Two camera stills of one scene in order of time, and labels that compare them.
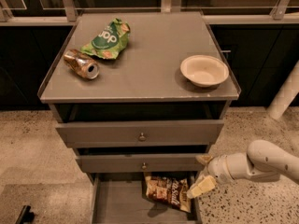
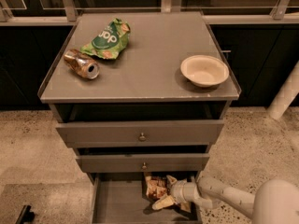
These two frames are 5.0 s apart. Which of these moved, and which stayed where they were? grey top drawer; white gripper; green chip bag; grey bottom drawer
Moved: white gripper
Stayed: grey top drawer; green chip bag; grey bottom drawer
